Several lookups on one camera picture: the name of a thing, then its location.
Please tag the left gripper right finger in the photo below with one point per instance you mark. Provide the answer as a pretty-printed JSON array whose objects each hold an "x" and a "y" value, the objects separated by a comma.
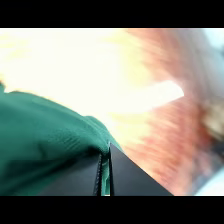
[{"x": 133, "y": 180}]

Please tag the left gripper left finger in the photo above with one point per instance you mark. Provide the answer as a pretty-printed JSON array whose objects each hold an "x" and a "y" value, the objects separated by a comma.
[{"x": 78, "y": 178}]

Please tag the green T-shirt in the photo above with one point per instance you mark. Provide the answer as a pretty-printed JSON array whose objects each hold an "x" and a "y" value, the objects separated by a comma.
[{"x": 43, "y": 133}]

